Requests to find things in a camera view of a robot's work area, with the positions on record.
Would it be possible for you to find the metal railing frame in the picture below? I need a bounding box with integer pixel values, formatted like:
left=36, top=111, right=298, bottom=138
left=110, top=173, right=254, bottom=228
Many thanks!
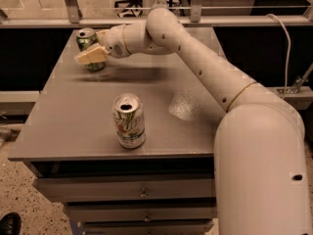
left=0, top=0, right=313, bottom=28

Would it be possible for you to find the grey drawer cabinet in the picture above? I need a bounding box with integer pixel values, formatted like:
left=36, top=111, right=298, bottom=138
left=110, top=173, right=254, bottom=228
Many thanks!
left=8, top=27, right=229, bottom=235

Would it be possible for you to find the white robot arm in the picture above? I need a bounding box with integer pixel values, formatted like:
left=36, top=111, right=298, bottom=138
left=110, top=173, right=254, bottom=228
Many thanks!
left=75, top=8, right=312, bottom=235

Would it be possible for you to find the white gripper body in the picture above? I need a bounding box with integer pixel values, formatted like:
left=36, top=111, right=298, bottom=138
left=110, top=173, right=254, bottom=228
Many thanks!
left=98, top=24, right=130, bottom=58

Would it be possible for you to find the black shoe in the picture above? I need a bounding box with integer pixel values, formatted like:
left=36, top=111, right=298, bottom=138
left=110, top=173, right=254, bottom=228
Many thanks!
left=0, top=212, right=22, bottom=235

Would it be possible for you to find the grey drawer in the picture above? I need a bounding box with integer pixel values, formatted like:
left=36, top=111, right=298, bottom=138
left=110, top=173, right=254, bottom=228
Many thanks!
left=83, top=219, right=213, bottom=235
left=65, top=200, right=217, bottom=222
left=33, top=174, right=216, bottom=203

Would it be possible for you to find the black office chair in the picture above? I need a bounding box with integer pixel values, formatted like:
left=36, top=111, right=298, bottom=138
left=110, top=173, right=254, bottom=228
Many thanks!
left=114, top=0, right=143, bottom=18

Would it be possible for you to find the white 7up can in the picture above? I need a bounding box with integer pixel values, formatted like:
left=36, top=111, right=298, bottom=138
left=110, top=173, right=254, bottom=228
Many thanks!
left=112, top=93, right=146, bottom=149

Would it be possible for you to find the bottom grey drawer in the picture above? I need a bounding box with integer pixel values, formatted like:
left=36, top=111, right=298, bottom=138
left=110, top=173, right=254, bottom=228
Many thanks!
left=83, top=219, right=213, bottom=235

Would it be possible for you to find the top grey drawer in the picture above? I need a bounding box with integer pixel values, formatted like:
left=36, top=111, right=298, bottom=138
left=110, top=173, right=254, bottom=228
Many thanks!
left=33, top=174, right=216, bottom=203

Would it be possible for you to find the white cable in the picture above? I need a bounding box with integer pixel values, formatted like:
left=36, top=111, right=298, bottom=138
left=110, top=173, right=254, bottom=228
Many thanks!
left=265, top=13, right=292, bottom=100

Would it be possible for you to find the middle grey drawer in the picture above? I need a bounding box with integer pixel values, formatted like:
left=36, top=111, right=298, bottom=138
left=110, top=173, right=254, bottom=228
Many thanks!
left=65, top=200, right=217, bottom=222

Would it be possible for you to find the green soda can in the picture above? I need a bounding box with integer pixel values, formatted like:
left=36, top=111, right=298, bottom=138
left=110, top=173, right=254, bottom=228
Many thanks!
left=76, top=27, right=105, bottom=72

